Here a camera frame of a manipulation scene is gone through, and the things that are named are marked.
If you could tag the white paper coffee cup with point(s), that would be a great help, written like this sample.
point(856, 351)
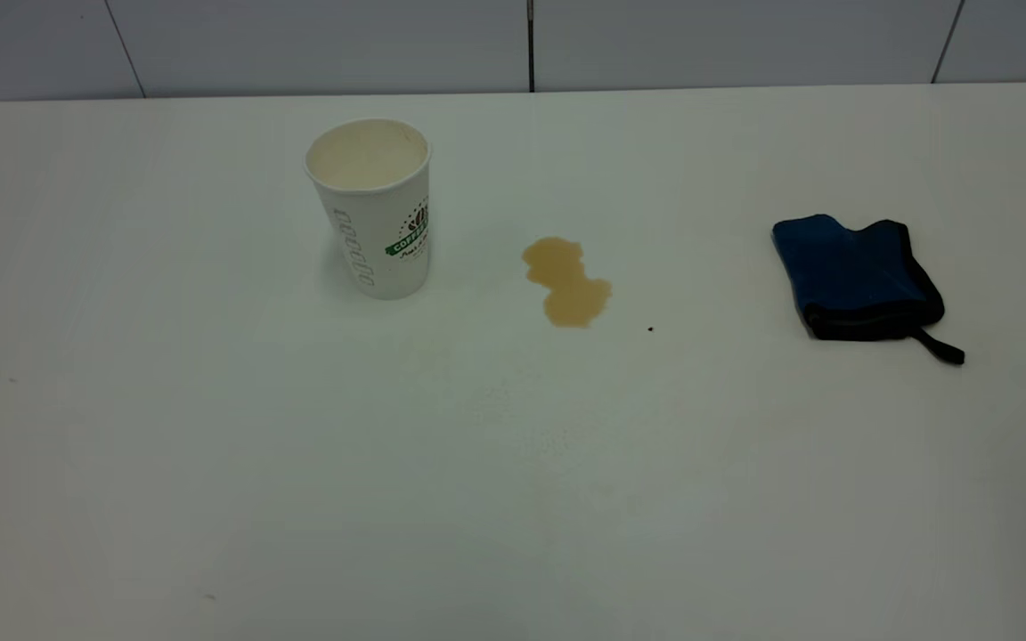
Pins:
point(379, 231)

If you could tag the blue cloth with black trim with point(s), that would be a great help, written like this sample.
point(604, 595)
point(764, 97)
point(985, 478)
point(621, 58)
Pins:
point(851, 276)

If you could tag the brown coffee spill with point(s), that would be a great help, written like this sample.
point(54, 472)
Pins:
point(571, 289)

